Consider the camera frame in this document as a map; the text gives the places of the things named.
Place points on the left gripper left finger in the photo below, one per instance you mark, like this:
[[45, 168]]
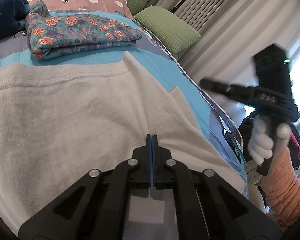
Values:
[[94, 204]]

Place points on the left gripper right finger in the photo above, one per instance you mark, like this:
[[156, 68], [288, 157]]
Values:
[[206, 206]]

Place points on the grey t-shirt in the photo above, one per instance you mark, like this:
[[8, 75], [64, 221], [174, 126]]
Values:
[[59, 122]]

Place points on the right white gloved hand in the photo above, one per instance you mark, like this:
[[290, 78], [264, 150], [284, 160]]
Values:
[[260, 145]]

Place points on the beige curtain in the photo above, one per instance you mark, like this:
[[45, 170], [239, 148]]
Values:
[[232, 31]]

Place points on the green pillow near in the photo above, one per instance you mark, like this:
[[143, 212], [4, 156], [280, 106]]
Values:
[[174, 33]]

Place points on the blue patterned bedspread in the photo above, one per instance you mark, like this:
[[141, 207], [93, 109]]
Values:
[[214, 123]]

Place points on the folded floral garment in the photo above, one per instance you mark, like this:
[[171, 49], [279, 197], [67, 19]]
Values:
[[51, 37]]

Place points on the navy star fleece blanket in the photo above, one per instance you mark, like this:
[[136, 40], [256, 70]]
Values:
[[12, 16]]

